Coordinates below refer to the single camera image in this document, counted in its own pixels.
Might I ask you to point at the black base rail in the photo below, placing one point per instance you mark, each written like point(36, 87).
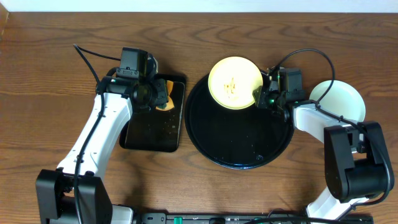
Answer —
point(273, 217)

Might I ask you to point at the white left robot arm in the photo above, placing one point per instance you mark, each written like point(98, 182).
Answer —
point(74, 192)

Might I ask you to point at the black rectangular tray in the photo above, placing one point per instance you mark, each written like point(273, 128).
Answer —
point(157, 130)

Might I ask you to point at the yellow plate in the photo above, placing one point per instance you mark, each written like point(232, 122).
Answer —
point(232, 81)

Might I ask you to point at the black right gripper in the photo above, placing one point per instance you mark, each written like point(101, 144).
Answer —
point(260, 99)

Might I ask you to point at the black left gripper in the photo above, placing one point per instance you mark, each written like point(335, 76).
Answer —
point(162, 93)

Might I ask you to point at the light blue plate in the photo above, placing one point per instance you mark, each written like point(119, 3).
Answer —
point(341, 100)

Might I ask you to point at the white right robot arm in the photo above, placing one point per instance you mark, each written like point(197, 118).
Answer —
point(358, 171)

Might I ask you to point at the orange green scrub sponge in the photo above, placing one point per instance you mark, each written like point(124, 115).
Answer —
point(169, 104)

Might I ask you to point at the black round tray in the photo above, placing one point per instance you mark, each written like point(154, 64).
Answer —
point(236, 139)

